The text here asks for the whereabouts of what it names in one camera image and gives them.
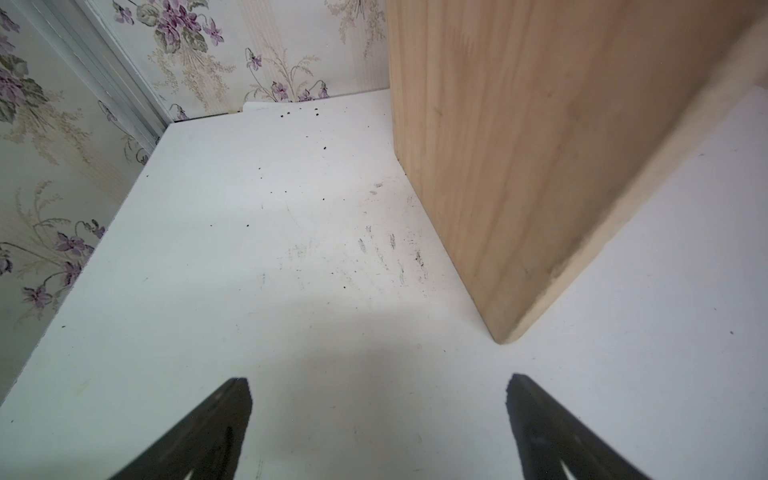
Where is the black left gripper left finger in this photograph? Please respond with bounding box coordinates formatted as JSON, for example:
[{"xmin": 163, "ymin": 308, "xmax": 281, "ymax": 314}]
[{"xmin": 113, "ymin": 378, "xmax": 252, "ymax": 479}]

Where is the wooden two-tier shelf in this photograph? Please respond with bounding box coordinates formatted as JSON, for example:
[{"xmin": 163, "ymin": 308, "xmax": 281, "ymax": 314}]
[{"xmin": 386, "ymin": 1, "xmax": 767, "ymax": 344}]

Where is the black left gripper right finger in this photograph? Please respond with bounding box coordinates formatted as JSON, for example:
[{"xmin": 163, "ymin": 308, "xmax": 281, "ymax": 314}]
[{"xmin": 506, "ymin": 373, "xmax": 647, "ymax": 479}]

